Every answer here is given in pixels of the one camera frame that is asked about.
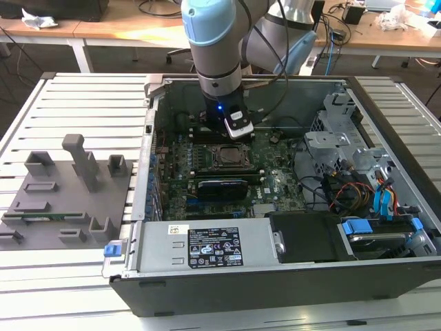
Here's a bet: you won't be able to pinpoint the blue network cable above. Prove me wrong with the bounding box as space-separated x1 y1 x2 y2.
326 29 338 76

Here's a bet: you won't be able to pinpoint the CPU socket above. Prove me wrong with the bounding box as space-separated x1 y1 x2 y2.
210 143 252 171

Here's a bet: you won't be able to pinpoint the silver square CPU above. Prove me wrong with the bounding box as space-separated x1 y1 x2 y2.
219 147 245 166

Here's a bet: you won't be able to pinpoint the black graphics card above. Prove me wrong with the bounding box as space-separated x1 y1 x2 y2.
194 174 249 201

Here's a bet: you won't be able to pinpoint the white flat box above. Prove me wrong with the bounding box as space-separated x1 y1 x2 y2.
404 15 441 38

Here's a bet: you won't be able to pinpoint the small black box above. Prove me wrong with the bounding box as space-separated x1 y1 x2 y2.
342 3 366 26

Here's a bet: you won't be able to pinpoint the black wire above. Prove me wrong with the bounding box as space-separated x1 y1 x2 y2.
291 136 331 210

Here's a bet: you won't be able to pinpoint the blue case latch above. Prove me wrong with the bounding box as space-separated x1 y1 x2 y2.
102 242 122 259

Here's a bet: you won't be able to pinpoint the silver chipset heatsink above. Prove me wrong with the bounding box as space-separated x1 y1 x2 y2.
253 203 276 219

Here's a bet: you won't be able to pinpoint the grey parts rack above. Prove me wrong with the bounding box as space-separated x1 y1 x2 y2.
0 133 134 251

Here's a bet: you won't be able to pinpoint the clear plastic wrap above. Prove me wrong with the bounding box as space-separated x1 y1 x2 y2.
374 3 416 32

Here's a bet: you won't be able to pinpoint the red yellow power wires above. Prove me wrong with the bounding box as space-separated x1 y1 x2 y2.
323 168 377 212

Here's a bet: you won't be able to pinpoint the black open PC case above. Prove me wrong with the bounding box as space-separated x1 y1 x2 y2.
109 73 441 318

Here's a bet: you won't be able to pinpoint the white power adapter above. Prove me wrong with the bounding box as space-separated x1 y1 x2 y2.
298 54 318 76

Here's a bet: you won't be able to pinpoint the black office chair base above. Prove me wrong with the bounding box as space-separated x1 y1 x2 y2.
166 48 194 65

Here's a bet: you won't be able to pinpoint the metal socket cover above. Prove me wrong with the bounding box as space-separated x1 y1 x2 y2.
211 143 252 170

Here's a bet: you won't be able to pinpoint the wooden office desk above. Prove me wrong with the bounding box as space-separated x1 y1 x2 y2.
74 15 192 49
309 0 441 70
0 16 94 74

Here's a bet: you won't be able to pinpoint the silver laptop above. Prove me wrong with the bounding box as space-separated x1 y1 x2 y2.
364 0 406 10

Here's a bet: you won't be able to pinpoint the green RAM stick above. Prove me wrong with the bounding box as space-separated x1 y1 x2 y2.
1 212 87 223

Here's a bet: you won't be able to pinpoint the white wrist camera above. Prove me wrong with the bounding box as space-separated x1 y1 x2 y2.
223 102 255 141

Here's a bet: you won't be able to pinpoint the hard disk in blue carrier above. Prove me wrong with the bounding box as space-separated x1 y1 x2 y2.
338 216 427 261

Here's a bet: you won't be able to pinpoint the blue flat data wire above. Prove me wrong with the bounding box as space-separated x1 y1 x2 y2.
372 182 398 222

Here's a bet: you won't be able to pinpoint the crumpled white paper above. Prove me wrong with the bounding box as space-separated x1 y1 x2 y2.
21 7 59 30

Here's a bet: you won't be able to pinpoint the silver power supply unit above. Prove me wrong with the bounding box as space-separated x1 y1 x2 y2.
132 220 278 279

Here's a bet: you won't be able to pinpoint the grey case corner hinge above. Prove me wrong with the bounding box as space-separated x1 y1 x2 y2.
143 74 165 101

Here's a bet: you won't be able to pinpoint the silver drive cage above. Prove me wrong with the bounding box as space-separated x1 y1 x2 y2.
302 88 397 189

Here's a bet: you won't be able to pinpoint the green motherboard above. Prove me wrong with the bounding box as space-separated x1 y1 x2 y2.
151 129 308 221

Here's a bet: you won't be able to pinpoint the orange data wire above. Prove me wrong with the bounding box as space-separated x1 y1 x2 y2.
376 172 420 217

